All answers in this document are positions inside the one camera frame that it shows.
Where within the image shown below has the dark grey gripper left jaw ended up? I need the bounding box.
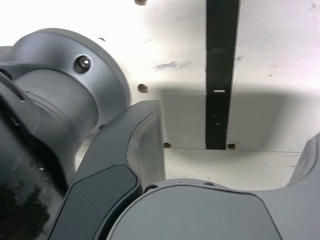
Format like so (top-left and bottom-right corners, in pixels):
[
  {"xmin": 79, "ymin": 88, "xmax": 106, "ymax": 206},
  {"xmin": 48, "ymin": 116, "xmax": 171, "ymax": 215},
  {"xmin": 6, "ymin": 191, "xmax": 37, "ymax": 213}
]
[{"xmin": 47, "ymin": 99, "xmax": 167, "ymax": 240}]

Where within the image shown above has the black tape strip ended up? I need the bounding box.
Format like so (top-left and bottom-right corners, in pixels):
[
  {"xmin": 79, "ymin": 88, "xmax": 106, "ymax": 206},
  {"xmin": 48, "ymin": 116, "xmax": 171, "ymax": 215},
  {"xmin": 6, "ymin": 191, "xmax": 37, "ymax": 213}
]
[{"xmin": 205, "ymin": 0, "xmax": 240, "ymax": 151}]

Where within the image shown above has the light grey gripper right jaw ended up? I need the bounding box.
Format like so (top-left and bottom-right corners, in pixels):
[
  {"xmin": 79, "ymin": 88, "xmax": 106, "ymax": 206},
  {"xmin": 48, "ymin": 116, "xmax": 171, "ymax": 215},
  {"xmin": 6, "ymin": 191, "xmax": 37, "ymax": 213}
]
[{"xmin": 254, "ymin": 132, "xmax": 320, "ymax": 240}]

